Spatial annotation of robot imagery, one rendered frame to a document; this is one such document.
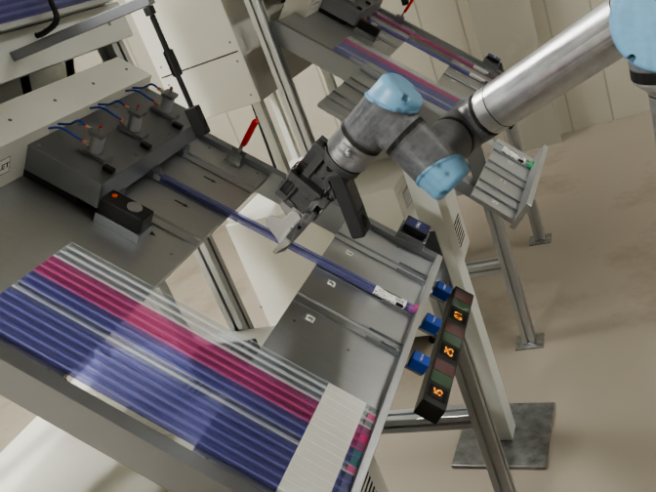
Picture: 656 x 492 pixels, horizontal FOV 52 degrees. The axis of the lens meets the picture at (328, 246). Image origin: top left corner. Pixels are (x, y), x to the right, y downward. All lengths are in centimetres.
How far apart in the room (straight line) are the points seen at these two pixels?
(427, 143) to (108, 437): 58
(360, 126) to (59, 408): 56
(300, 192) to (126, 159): 29
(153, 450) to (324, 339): 34
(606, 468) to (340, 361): 99
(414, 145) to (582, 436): 115
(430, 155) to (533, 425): 116
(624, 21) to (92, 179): 76
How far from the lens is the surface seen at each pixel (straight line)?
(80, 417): 87
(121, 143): 121
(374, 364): 106
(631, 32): 80
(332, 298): 113
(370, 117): 101
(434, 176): 100
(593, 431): 197
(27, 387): 89
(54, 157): 113
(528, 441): 196
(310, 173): 109
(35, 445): 163
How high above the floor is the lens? 129
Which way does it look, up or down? 21 degrees down
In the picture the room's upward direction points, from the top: 21 degrees counter-clockwise
